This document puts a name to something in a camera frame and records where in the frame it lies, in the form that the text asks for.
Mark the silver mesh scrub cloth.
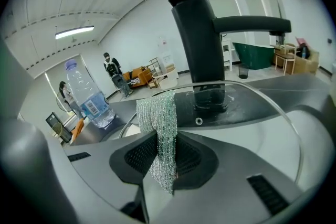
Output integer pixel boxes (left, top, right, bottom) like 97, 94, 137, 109
135, 90, 180, 195

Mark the grey sink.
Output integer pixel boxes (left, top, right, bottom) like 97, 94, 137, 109
70, 74, 332, 192

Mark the black faucet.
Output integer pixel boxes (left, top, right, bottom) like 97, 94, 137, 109
164, 0, 292, 113

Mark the green bathtub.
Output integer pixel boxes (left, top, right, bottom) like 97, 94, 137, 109
233, 41, 283, 70

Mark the clear plastic water bottle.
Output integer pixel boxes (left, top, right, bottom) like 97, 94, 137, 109
64, 58, 117, 129

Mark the white round chair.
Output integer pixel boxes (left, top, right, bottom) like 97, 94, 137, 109
152, 68, 180, 90

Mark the black mesh waste bin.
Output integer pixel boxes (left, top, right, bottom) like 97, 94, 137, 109
238, 63, 250, 80

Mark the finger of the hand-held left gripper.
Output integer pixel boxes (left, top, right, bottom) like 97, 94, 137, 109
0, 36, 35, 118
0, 113, 78, 224

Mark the wooden side table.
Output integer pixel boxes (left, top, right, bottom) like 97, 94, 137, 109
273, 44, 298, 76

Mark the wooden frame chair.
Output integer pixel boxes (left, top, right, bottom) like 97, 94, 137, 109
145, 57, 161, 89

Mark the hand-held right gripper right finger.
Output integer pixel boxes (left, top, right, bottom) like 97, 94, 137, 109
143, 131, 311, 224

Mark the orange sofa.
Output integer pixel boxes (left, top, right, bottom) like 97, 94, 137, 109
122, 66, 156, 89

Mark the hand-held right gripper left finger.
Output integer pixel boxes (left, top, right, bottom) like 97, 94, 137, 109
52, 130, 159, 224

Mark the white side cabinet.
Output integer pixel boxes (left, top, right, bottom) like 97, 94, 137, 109
221, 37, 234, 72

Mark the orange chair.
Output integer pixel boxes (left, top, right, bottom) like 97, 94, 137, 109
71, 117, 86, 140

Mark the long ceiling lamp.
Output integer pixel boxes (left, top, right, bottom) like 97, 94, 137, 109
55, 25, 95, 40

